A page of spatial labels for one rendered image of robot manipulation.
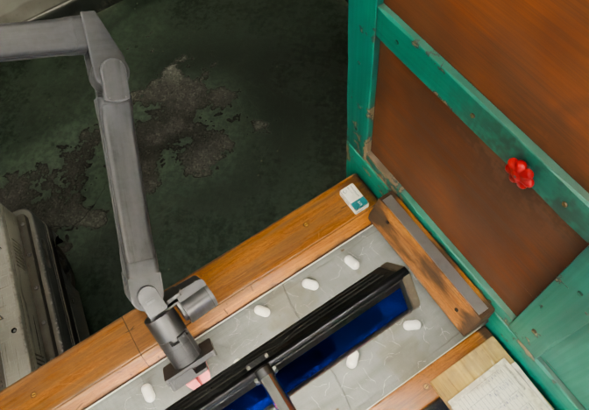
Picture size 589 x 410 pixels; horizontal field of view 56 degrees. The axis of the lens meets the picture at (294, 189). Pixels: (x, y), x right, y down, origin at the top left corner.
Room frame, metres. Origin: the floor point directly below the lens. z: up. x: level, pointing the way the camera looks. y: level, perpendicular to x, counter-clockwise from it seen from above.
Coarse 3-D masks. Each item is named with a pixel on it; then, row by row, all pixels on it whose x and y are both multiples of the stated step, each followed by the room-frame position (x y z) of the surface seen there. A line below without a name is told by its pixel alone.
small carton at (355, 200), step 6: (348, 186) 0.58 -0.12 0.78; (354, 186) 0.57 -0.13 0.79; (342, 192) 0.56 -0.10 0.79; (348, 192) 0.56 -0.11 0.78; (354, 192) 0.56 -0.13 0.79; (348, 198) 0.55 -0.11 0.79; (354, 198) 0.54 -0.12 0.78; (360, 198) 0.54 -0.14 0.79; (348, 204) 0.54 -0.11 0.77; (354, 204) 0.53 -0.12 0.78; (360, 204) 0.53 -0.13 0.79; (366, 204) 0.53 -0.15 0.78; (354, 210) 0.52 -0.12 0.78; (360, 210) 0.52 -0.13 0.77
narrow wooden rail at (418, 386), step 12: (468, 336) 0.22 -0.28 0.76; (480, 336) 0.22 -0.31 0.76; (456, 348) 0.21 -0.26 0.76; (468, 348) 0.20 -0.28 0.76; (444, 360) 0.19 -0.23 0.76; (456, 360) 0.19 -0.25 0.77; (420, 372) 0.17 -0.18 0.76; (432, 372) 0.17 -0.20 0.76; (408, 384) 0.16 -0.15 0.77; (420, 384) 0.15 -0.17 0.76; (396, 396) 0.14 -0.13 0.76; (408, 396) 0.14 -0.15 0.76; (420, 396) 0.13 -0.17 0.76; (432, 396) 0.13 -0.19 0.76; (372, 408) 0.12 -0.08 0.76; (384, 408) 0.12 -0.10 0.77; (396, 408) 0.12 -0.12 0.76; (408, 408) 0.12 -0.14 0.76; (420, 408) 0.11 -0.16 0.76
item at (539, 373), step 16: (352, 160) 0.64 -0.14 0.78; (368, 176) 0.58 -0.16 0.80; (384, 192) 0.53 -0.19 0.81; (496, 320) 0.23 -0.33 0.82; (496, 336) 0.22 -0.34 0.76; (512, 336) 0.20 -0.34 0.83; (512, 352) 0.18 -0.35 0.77; (528, 352) 0.17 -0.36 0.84; (528, 368) 0.15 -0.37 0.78; (544, 368) 0.14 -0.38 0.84; (544, 384) 0.12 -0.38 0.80; (560, 384) 0.11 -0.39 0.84; (560, 400) 0.09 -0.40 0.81; (576, 400) 0.08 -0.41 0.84
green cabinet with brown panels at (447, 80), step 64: (384, 0) 0.60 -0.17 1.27; (448, 0) 0.50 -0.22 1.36; (512, 0) 0.42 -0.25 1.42; (576, 0) 0.36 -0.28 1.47; (384, 64) 0.59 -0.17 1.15; (448, 64) 0.47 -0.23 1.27; (512, 64) 0.39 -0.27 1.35; (576, 64) 0.34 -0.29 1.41; (384, 128) 0.57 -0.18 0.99; (448, 128) 0.45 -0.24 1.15; (512, 128) 0.36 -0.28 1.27; (576, 128) 0.30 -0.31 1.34; (448, 192) 0.42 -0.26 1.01; (512, 192) 0.33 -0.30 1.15; (576, 192) 0.26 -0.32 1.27; (512, 256) 0.28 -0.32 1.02; (576, 256) 0.22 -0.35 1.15; (512, 320) 0.22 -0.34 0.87; (576, 320) 0.16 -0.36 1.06; (576, 384) 0.10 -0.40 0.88
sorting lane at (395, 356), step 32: (352, 256) 0.43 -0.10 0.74; (384, 256) 0.42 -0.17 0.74; (288, 288) 0.38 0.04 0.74; (320, 288) 0.37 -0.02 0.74; (416, 288) 0.34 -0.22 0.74; (224, 320) 0.34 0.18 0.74; (256, 320) 0.33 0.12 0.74; (288, 320) 0.32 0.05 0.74; (448, 320) 0.27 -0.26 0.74; (224, 352) 0.27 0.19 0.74; (384, 352) 0.22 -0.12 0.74; (416, 352) 0.22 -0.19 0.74; (128, 384) 0.24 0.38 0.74; (160, 384) 0.23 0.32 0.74; (320, 384) 0.18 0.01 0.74; (352, 384) 0.18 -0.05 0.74; (384, 384) 0.17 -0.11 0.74
